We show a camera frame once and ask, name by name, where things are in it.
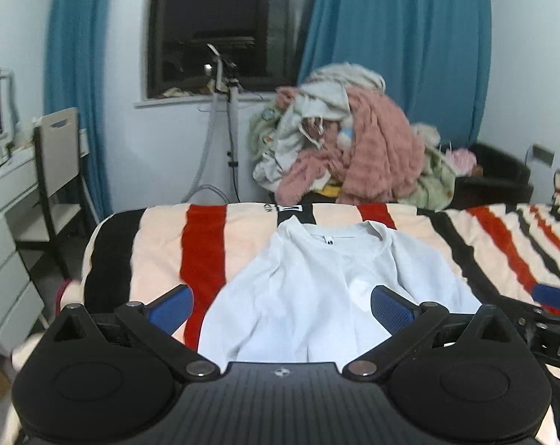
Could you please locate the black armchair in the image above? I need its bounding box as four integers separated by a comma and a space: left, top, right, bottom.
451, 143, 535, 210

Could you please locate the pink garment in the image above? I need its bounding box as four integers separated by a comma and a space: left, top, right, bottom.
447, 147, 480, 174

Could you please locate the pile of clothes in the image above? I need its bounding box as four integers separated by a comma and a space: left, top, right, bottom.
249, 62, 459, 210

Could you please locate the white t-shirt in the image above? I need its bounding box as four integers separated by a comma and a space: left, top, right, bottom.
197, 217, 482, 365

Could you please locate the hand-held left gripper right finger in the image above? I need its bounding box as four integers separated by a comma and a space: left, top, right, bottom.
342, 286, 521, 381

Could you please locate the wide blue curtain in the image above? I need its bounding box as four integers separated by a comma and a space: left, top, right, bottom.
297, 0, 493, 148

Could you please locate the striped fleece blanket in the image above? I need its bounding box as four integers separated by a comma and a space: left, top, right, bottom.
11, 171, 560, 445

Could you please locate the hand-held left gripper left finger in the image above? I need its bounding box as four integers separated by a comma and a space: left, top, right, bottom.
48, 284, 216, 381

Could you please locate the garment steamer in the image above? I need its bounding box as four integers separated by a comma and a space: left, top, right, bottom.
182, 43, 244, 205

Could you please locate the dark window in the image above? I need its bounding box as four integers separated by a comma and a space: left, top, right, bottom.
145, 0, 316, 101

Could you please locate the narrow blue curtain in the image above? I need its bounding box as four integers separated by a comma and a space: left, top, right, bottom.
43, 0, 119, 221

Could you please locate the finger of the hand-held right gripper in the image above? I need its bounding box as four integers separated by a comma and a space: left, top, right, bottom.
531, 283, 560, 306

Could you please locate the beige chair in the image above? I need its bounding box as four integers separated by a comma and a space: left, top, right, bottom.
11, 106, 101, 280

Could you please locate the white dresser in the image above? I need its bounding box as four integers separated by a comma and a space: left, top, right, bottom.
0, 148, 48, 357

